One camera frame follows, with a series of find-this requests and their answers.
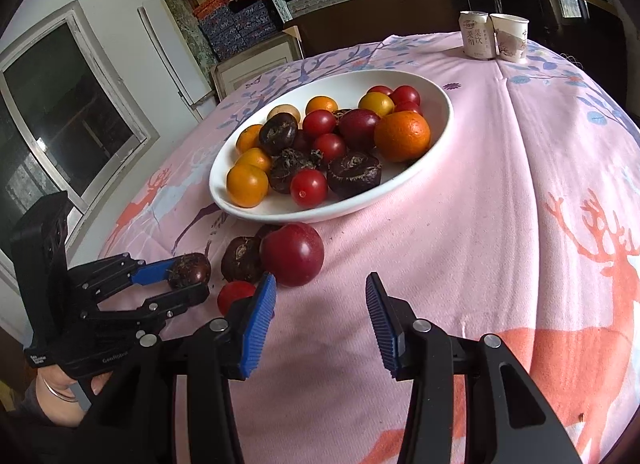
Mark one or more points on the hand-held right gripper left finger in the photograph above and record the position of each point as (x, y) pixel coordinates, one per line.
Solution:
(257, 329)

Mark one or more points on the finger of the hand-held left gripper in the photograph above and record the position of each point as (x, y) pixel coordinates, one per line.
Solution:
(152, 271)
(175, 301)

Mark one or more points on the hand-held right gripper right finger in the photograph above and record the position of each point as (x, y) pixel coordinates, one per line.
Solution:
(382, 329)

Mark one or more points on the dark purple water chestnut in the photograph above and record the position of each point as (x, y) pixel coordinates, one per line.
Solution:
(354, 174)
(240, 259)
(285, 174)
(190, 269)
(277, 134)

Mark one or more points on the dark red plum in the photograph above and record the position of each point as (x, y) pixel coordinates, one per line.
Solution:
(359, 128)
(292, 254)

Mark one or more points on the pale yellow round fruit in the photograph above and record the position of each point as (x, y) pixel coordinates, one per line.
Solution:
(285, 111)

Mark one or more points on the white oval plate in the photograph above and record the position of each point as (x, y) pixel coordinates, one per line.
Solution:
(435, 99)

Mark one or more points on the person's left forearm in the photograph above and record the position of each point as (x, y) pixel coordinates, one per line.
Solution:
(30, 436)

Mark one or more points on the person's left hand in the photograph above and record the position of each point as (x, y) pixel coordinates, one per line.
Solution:
(62, 411)

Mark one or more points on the pink deer print tablecloth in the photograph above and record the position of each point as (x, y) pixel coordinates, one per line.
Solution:
(475, 194)

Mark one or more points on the white framed window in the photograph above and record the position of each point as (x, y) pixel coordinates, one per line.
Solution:
(60, 119)

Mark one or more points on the white flat board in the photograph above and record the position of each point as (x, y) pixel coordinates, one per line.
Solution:
(170, 54)

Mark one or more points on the light wooden framed panel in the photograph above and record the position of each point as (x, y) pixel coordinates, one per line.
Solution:
(255, 64)

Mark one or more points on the grey marble slab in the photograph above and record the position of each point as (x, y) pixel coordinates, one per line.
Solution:
(187, 29)

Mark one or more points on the stack of blue patterned boxes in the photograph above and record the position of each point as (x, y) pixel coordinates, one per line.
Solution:
(240, 26)

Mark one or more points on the white drink can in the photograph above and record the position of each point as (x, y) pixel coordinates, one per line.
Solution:
(476, 36)

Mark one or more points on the dark brown wooden cabinet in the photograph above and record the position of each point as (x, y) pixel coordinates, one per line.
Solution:
(370, 14)

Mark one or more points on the white paper cup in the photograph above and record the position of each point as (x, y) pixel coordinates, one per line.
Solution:
(510, 39)

